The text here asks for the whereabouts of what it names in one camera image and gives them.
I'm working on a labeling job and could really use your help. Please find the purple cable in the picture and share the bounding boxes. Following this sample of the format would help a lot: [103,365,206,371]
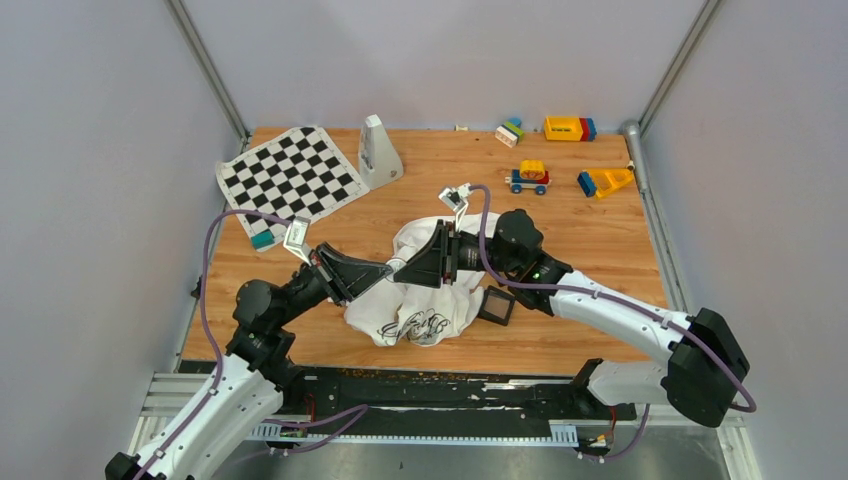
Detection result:
[132,209,369,480]
[476,184,758,463]

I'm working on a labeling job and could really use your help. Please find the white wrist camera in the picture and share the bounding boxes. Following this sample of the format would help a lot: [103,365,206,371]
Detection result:
[283,217,312,264]
[438,183,472,232]

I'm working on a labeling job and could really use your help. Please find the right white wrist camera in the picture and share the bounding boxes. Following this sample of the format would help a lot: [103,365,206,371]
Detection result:
[438,183,472,232]

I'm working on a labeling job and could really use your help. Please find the black square frame box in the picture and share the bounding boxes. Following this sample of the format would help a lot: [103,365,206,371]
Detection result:
[477,286,516,326]

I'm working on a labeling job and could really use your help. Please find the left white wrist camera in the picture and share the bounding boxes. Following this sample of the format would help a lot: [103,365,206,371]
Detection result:
[283,217,312,264]

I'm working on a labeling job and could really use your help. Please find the toy car with yellow top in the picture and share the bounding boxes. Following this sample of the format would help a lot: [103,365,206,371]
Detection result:
[505,159,551,195]

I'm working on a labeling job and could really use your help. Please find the white cone-shaped box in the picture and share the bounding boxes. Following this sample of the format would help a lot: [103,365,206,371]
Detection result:
[358,115,404,190]

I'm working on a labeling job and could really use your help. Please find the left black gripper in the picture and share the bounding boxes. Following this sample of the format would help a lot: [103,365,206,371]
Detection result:
[274,241,393,327]

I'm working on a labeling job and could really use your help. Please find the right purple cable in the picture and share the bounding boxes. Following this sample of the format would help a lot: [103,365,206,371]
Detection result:
[476,184,758,463]

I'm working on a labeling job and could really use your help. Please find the white printed garment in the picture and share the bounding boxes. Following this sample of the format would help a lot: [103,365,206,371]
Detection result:
[344,216,486,347]

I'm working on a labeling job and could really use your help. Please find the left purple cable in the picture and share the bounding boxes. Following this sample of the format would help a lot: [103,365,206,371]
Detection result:
[132,209,369,480]

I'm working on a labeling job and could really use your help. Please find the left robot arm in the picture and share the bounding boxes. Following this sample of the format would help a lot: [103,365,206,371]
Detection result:
[105,243,393,479]

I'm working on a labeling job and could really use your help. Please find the white green blue blocks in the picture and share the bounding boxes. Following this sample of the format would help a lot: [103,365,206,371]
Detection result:
[494,117,525,148]

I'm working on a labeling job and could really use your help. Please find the black white checkerboard sheet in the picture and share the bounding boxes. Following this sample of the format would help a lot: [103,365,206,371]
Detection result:
[215,127,370,245]

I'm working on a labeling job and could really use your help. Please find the yellow red blue block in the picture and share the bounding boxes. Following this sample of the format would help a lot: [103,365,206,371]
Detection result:
[543,116,597,142]

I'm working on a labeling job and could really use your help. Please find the grey metal pipe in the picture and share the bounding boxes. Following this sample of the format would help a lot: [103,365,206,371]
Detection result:
[621,120,650,195]

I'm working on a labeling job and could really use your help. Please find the teal small block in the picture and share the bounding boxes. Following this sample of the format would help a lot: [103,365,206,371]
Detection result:
[250,230,275,251]

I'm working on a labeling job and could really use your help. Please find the small round brooch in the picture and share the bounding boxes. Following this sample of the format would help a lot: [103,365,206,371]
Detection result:
[386,258,406,272]

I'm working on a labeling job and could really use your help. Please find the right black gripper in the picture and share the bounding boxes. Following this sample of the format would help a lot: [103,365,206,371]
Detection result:
[394,220,519,288]

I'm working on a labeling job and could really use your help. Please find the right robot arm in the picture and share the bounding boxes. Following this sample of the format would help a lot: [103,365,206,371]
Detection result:
[393,209,757,428]

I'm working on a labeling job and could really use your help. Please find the yellow blue toy scoop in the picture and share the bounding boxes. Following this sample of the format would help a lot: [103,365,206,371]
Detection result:
[577,168,635,199]

